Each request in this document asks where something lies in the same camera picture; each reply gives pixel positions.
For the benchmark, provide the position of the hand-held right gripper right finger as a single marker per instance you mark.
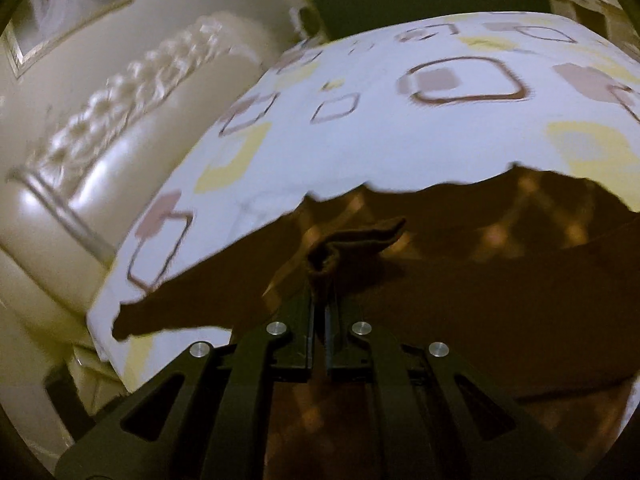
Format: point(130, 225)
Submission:
point(336, 332)

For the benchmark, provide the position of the cream lattice furniture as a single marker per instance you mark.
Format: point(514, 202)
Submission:
point(595, 5)

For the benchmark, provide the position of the framed wall picture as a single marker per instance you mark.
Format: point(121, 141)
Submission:
point(60, 5)

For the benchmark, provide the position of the brown cloth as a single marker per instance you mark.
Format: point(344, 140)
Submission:
point(475, 270)

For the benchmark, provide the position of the cream tufted headboard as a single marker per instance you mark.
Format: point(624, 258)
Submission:
point(150, 130)

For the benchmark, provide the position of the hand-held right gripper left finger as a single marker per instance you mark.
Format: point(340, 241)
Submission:
point(299, 332)

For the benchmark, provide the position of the cream nightstand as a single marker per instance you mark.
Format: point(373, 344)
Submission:
point(100, 390)

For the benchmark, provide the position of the patterned white bed sheet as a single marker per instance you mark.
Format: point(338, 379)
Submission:
point(400, 145)

